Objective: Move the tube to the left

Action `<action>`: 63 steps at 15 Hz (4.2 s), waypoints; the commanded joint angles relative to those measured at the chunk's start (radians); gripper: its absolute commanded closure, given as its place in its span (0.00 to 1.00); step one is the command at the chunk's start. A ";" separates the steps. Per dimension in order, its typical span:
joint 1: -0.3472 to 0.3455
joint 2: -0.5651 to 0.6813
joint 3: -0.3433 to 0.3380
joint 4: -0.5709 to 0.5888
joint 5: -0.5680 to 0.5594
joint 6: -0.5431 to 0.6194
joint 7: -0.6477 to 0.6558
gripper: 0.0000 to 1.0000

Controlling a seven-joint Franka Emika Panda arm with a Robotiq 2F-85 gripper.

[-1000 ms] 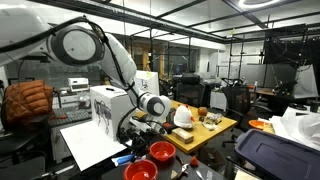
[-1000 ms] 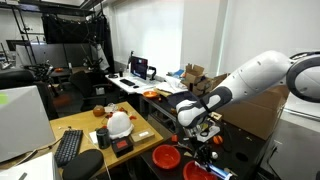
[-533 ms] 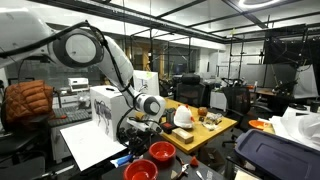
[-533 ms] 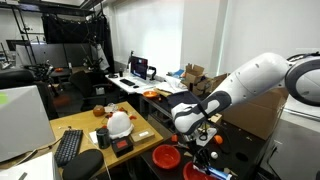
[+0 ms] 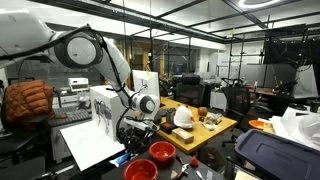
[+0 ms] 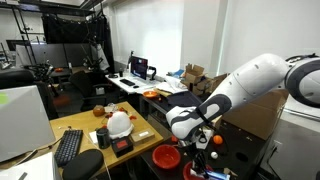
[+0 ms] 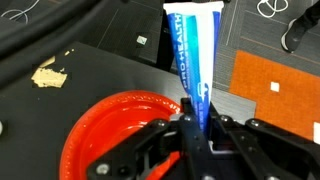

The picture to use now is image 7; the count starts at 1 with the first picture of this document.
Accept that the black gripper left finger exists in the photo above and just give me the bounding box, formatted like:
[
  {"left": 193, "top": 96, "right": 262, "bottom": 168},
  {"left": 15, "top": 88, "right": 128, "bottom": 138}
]
[{"left": 84, "top": 98, "right": 212, "bottom": 180}]

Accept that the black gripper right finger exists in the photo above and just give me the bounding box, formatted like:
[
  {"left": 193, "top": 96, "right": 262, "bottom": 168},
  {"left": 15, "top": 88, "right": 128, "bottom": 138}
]
[{"left": 209, "top": 102, "right": 320, "bottom": 180}]

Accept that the blue white toothpaste tube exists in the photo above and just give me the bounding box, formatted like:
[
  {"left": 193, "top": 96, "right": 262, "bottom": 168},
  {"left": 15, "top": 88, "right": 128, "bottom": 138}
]
[{"left": 162, "top": 0, "right": 225, "bottom": 139}]

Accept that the red plastic bowl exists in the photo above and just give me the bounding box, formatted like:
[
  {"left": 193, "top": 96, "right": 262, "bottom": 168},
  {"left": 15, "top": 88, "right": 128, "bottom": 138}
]
[{"left": 59, "top": 89, "right": 183, "bottom": 180}]

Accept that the black shoe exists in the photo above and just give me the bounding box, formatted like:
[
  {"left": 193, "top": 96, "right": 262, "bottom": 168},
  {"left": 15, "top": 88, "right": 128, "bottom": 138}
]
[{"left": 280, "top": 0, "right": 320, "bottom": 54}]

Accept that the tan tape scrap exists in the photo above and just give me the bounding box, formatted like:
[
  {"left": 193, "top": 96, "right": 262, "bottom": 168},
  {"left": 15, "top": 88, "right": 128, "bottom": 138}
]
[{"left": 30, "top": 49, "right": 75, "bottom": 89}]

